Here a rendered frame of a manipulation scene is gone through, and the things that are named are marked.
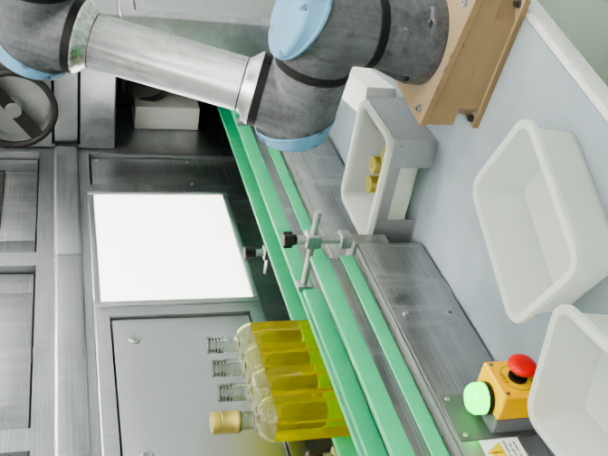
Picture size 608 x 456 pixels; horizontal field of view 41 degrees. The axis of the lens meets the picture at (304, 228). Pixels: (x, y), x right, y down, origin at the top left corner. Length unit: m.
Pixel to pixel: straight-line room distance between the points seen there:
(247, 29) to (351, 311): 1.02
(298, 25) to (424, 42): 0.19
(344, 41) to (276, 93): 0.13
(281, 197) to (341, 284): 0.43
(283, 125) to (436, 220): 0.35
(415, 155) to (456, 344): 0.35
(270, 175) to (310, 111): 0.60
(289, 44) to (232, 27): 0.97
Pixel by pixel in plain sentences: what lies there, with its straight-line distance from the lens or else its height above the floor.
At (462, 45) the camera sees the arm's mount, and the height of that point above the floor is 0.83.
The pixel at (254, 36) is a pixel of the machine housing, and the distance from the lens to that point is 2.15.
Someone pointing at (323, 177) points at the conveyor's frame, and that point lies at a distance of 1.80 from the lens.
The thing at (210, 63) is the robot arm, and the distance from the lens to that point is 1.25.
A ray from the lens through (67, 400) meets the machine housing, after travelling 1.49.
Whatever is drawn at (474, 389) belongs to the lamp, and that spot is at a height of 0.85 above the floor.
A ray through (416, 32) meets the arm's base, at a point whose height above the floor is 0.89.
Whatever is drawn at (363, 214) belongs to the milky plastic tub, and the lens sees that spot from 1.57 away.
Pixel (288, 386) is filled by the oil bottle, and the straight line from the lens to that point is 1.31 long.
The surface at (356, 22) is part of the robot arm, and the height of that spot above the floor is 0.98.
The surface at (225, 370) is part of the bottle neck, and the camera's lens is 1.36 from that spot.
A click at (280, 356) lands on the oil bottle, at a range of 1.36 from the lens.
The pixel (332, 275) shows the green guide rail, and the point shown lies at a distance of 1.38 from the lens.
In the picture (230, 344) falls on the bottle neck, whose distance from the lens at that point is 1.40.
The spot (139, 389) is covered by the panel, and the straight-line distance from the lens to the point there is 1.50.
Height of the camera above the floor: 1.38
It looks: 17 degrees down
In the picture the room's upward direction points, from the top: 90 degrees counter-clockwise
